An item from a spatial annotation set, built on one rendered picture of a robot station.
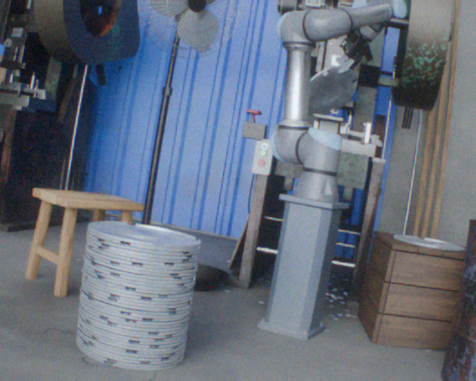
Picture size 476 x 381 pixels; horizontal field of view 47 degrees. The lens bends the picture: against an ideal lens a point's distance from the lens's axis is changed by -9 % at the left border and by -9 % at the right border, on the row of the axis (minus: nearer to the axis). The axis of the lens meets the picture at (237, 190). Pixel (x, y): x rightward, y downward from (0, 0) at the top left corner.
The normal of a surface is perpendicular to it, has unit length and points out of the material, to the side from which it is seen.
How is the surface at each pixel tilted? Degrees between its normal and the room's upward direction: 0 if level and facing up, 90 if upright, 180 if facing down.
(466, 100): 90
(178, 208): 90
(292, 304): 90
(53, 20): 127
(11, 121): 90
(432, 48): 119
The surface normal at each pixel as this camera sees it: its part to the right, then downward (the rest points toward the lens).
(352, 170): -0.20, 0.02
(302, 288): -0.46, -0.03
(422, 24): -0.24, 0.30
